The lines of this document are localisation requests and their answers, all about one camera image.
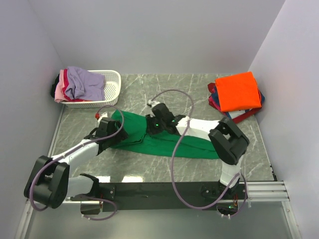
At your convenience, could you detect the aluminium rail frame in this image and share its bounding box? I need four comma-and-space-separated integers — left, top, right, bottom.
13, 109, 304, 239

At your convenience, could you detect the white plastic laundry basket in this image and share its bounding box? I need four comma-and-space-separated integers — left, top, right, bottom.
61, 70, 121, 109

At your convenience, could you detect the orange folded t shirt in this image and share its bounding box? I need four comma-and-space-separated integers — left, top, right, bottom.
215, 72, 262, 112

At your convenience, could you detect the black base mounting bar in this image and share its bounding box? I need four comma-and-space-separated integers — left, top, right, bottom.
68, 182, 247, 215

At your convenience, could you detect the pink t shirt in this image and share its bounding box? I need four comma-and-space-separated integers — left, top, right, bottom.
54, 70, 66, 103

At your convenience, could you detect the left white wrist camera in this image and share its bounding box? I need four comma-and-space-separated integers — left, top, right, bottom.
95, 112, 108, 123

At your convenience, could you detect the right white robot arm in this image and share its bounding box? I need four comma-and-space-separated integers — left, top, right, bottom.
146, 100, 249, 199

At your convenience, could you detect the white folded t shirt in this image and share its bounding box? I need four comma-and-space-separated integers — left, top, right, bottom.
228, 110, 246, 120

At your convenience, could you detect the black t shirt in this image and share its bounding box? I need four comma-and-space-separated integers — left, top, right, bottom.
50, 74, 60, 99

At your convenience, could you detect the lilac t shirt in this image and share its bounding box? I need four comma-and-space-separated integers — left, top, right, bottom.
64, 66, 105, 101

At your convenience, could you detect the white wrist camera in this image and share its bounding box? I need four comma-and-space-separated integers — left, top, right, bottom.
95, 112, 108, 123
147, 100, 160, 108

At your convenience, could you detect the green t shirt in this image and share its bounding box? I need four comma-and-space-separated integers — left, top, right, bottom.
111, 111, 219, 159

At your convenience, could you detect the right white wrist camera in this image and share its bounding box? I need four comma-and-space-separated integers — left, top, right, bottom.
147, 100, 160, 108

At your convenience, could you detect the magenta t shirt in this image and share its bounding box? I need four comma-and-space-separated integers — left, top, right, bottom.
62, 66, 94, 102

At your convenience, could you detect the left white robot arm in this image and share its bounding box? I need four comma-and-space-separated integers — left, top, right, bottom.
23, 117, 128, 209

